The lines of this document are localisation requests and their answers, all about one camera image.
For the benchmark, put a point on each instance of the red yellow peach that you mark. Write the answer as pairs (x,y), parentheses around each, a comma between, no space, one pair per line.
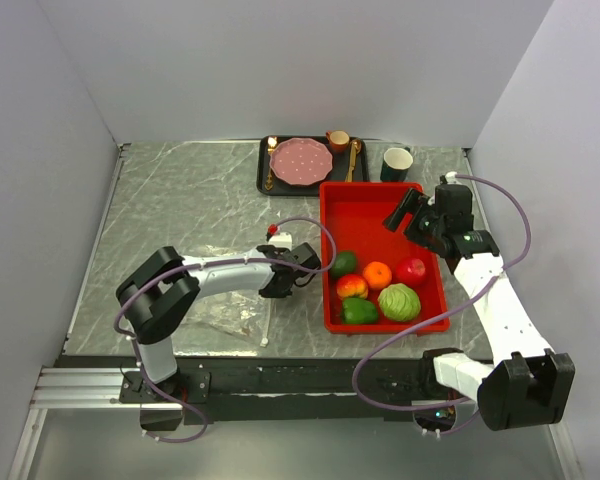
(352,286)

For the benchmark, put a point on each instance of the light green cabbage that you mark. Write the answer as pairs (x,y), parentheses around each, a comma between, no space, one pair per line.
(399,303)

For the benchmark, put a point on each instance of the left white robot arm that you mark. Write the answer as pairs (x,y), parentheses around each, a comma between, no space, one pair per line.
(155,299)

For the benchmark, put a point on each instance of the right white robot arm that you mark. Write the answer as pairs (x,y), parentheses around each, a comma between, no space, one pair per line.
(528,383)

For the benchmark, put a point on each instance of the red apple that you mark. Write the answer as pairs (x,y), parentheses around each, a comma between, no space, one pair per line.
(411,272)

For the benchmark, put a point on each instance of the orange tangerine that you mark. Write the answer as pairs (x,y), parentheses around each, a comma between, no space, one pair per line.
(377,275)

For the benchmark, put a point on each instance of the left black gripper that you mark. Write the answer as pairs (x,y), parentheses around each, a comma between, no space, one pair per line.
(270,293)

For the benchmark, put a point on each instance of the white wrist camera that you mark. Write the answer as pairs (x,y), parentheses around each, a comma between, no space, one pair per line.
(451,178)
(279,238)

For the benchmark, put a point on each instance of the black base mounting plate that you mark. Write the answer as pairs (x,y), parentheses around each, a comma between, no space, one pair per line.
(246,389)

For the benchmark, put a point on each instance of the red plastic bin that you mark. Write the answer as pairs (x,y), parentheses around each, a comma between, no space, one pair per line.
(354,213)

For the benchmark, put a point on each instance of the pink dotted plate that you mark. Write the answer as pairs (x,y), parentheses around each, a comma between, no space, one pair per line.
(301,161)

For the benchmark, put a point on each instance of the clear zip top bag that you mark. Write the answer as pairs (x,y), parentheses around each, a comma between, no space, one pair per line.
(239,314)

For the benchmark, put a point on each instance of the aluminium frame rail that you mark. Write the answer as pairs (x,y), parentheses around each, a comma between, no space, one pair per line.
(86,388)

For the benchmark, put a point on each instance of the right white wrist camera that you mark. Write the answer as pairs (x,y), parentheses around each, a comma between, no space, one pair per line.
(451,178)

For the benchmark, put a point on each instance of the dark green paper cup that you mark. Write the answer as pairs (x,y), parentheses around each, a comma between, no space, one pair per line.
(396,163)

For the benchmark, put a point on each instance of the orange ceramic cup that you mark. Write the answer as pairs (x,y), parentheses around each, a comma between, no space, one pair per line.
(338,140)

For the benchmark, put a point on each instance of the green avocado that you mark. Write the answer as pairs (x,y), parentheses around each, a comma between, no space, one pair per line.
(345,262)

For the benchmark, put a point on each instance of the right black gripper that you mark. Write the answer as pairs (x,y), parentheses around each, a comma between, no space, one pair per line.
(413,202)

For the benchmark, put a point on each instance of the gold spoon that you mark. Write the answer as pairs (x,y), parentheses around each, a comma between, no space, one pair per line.
(356,145)

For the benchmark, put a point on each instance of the green bell pepper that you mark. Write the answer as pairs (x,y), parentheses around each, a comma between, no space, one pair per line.
(358,311)

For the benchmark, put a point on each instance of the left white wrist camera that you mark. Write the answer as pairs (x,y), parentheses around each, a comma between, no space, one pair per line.
(279,238)

